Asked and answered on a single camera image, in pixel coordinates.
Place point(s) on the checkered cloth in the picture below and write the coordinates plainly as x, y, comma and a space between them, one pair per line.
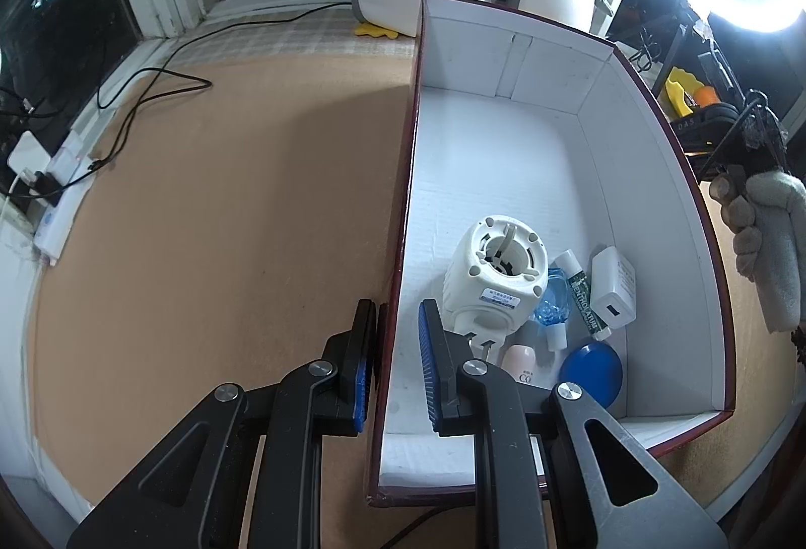
283, 36

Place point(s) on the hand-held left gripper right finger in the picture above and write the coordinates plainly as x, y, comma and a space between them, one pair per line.
430, 360

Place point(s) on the person's right forearm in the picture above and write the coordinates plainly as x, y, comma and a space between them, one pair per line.
781, 247

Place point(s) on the black plug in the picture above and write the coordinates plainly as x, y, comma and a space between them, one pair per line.
47, 190

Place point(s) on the white lip balm tube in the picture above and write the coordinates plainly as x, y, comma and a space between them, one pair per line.
582, 291

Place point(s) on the red cardboard box white inside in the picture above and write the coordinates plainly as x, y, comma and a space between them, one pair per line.
535, 158

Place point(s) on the pink tube grey cap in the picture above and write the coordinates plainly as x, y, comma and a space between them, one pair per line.
522, 363

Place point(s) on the white plugged charger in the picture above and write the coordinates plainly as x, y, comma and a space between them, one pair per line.
28, 152

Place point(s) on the white plug-in device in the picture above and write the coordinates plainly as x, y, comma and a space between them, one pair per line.
466, 297

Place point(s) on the orange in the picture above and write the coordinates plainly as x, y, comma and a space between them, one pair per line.
706, 95

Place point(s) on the person's right hand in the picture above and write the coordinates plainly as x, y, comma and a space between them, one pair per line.
737, 209

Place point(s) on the blue round case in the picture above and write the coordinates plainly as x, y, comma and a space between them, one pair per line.
595, 369

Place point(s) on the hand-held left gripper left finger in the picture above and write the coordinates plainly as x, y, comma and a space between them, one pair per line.
362, 385

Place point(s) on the white usb charger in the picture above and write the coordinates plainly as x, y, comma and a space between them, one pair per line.
614, 284

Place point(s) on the yellow bowl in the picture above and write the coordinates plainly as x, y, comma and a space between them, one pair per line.
680, 92

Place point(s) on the clear blue small bottle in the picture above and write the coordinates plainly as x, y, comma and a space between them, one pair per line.
554, 303

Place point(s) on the white power strip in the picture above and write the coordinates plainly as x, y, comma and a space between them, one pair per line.
56, 221

